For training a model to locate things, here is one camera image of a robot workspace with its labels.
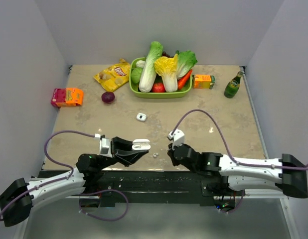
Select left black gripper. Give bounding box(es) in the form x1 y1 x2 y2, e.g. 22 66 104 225
97 136 149 171

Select white oval charging case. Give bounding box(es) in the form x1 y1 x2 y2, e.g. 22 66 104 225
132 139 151 150

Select white square charging case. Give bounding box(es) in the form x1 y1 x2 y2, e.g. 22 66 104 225
136 113 147 122

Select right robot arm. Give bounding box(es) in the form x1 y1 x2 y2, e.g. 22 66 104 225
167 144 308 199

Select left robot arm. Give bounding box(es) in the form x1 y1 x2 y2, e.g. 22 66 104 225
0 137 151 227

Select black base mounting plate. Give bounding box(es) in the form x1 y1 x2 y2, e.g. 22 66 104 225
39 170 244 208

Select purple red onion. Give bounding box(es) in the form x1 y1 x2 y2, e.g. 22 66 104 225
101 92 115 104

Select green plastic basket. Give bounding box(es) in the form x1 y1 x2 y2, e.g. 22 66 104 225
129 57 193 99

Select orange carrot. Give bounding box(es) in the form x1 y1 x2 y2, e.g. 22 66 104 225
177 69 192 90

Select red apple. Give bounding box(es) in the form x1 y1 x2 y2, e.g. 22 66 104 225
151 82 165 93

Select yellow Lays chips bag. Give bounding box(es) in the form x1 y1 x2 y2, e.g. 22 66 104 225
94 58 131 92

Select orange juice carton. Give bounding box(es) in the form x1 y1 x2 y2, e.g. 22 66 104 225
192 74 215 90

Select orange pink snack box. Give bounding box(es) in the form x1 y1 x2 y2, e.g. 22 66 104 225
51 88 84 108

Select round green cabbage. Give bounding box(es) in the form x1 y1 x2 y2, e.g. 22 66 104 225
130 67 143 84

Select green napa cabbage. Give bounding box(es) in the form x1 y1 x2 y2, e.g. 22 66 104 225
139 41 163 93

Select green Perrier glass bottle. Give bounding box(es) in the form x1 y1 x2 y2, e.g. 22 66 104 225
224 71 243 98

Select white garlic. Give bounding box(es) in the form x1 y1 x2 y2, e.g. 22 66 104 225
136 60 146 69

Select yellow napa cabbage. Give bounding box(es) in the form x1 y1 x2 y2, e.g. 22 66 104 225
154 54 178 92

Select green leafy cabbage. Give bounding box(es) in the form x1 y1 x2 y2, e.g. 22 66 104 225
176 50 198 80

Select dark red grapes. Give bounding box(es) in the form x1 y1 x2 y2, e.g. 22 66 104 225
162 51 170 58

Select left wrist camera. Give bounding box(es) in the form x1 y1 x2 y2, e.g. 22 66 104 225
99 137 112 158

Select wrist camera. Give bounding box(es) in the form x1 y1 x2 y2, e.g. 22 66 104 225
99 137 112 158
167 129 185 150

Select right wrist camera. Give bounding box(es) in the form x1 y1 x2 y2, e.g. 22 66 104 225
167 129 185 150

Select purple cable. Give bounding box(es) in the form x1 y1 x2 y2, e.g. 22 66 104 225
0 130 102 222
78 189 130 222
217 193 246 215
170 109 308 171

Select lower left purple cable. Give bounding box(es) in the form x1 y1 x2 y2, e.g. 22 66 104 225
78 189 130 222

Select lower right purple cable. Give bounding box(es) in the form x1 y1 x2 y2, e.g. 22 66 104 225
217 193 246 215

